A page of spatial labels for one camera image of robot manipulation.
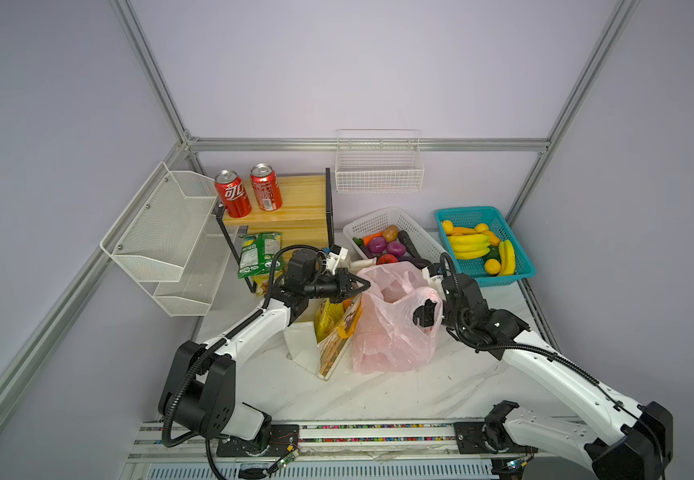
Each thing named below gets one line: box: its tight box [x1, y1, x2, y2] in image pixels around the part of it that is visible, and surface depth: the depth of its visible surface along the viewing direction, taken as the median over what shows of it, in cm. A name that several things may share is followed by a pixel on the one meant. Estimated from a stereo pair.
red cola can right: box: [250, 162, 283, 212], surface depth 73 cm
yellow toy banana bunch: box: [448, 233, 491, 260], surface depth 109 cm
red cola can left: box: [214, 169, 252, 218], surface depth 72 cm
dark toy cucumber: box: [398, 230, 421, 259], surface depth 113 cm
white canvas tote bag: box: [284, 293, 363, 381], surface depth 87 cm
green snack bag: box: [238, 232, 282, 279], surface depth 90 cm
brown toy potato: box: [382, 224, 399, 242], surface depth 115 cm
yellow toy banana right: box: [498, 240, 516, 276], surface depth 105 cm
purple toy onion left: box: [368, 236, 387, 253], surface depth 113 cm
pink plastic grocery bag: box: [352, 261, 443, 373], surface depth 72 cm
